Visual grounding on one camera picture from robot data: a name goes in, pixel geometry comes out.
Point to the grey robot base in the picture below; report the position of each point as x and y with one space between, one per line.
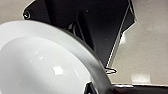
100 23

